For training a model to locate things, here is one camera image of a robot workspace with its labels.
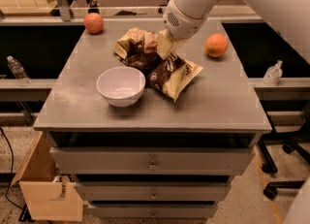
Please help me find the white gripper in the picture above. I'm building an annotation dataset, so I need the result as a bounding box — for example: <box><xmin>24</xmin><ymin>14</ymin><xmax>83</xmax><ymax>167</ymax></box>
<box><xmin>157</xmin><ymin>0</ymin><xmax>206</xmax><ymax>60</ymax></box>

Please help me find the brown chip bag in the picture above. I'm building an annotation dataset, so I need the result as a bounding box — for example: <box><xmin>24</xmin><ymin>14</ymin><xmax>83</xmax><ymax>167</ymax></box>
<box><xmin>113</xmin><ymin>27</ymin><xmax>202</xmax><ymax>101</ymax></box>

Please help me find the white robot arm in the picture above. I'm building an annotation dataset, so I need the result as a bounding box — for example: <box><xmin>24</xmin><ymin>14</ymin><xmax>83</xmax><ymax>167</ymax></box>
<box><xmin>157</xmin><ymin>0</ymin><xmax>310</xmax><ymax>62</ymax></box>

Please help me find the white bowl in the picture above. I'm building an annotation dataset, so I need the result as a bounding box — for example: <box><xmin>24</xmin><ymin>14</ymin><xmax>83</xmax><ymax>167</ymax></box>
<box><xmin>96</xmin><ymin>66</ymin><xmax>146</xmax><ymax>108</ymax></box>

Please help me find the orange fruit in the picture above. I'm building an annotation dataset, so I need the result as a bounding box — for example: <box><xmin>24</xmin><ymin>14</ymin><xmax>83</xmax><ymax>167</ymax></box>
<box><xmin>204</xmin><ymin>33</ymin><xmax>228</xmax><ymax>57</ymax></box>

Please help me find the red apple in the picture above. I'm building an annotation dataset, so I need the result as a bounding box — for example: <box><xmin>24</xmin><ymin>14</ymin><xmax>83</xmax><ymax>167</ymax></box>
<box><xmin>83</xmin><ymin>13</ymin><xmax>104</xmax><ymax>34</ymax></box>

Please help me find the clear sanitizer bottle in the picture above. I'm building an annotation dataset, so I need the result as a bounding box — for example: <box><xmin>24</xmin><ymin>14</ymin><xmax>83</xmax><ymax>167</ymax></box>
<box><xmin>263</xmin><ymin>60</ymin><xmax>283</xmax><ymax>85</ymax></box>

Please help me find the grey drawer cabinet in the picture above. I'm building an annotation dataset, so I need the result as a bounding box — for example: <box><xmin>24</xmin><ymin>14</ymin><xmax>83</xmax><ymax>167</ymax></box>
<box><xmin>34</xmin><ymin>19</ymin><xmax>270</xmax><ymax>207</ymax></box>

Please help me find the clear plastic water bottle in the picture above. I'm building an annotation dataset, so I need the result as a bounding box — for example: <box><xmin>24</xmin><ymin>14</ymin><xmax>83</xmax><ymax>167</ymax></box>
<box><xmin>7</xmin><ymin>56</ymin><xmax>31</xmax><ymax>86</ymax></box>

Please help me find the top grey drawer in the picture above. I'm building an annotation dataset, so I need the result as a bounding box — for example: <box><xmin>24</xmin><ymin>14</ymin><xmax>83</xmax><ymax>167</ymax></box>
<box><xmin>50</xmin><ymin>147</ymin><xmax>254</xmax><ymax>176</ymax></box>

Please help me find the grey drawer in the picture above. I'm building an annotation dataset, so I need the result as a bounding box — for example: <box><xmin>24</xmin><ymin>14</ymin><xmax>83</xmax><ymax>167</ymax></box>
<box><xmin>50</xmin><ymin>147</ymin><xmax>254</xmax><ymax>176</ymax></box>
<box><xmin>88</xmin><ymin>204</ymin><xmax>217</xmax><ymax>219</ymax></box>
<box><xmin>75</xmin><ymin>182</ymin><xmax>231</xmax><ymax>202</ymax></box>

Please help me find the middle grey drawer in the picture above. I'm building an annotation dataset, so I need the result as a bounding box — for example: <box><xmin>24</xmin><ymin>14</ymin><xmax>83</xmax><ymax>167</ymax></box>
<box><xmin>75</xmin><ymin>182</ymin><xmax>231</xmax><ymax>202</ymax></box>

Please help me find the black office chair base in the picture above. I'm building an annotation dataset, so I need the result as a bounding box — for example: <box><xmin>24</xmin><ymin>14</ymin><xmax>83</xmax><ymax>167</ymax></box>
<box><xmin>258</xmin><ymin>131</ymin><xmax>310</xmax><ymax>200</ymax></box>

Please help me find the bottom grey drawer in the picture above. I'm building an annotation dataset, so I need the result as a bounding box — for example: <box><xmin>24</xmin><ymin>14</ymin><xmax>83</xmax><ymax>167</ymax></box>
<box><xmin>88</xmin><ymin>204</ymin><xmax>217</xmax><ymax>219</ymax></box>

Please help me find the light wooden open drawer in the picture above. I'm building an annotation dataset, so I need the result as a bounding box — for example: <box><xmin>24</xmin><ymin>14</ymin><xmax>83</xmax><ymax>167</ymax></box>
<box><xmin>11</xmin><ymin>132</ymin><xmax>83</xmax><ymax>222</ymax></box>

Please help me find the black floor cable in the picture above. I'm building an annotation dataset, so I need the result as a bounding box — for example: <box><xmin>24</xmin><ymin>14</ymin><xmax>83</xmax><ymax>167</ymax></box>
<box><xmin>0</xmin><ymin>126</ymin><xmax>25</xmax><ymax>211</ymax></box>

